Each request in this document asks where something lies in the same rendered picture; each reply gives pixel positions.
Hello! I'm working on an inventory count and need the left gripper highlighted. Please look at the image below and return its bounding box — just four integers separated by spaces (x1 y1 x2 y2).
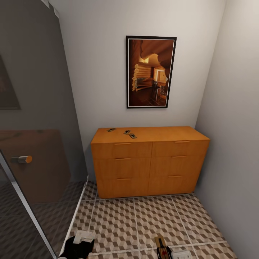
64 236 95 259

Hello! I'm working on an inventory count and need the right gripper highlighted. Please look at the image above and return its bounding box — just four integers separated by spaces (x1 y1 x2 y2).
157 246 172 259

